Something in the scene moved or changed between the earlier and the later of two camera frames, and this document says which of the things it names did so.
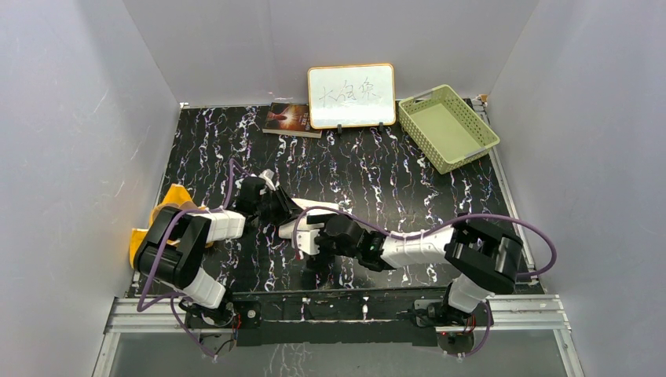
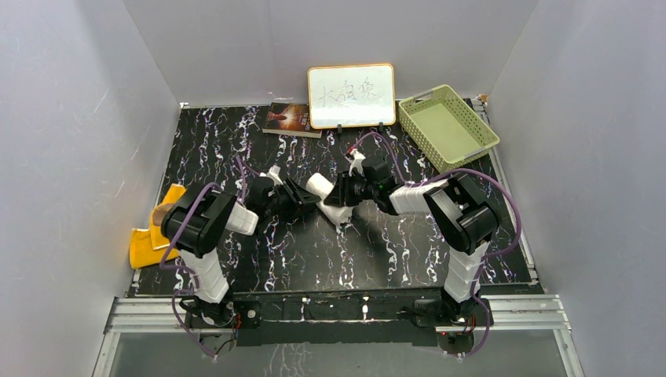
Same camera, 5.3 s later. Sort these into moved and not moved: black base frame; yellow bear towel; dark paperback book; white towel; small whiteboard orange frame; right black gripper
Moved: white towel; right black gripper
Not moved: small whiteboard orange frame; dark paperback book; black base frame; yellow bear towel
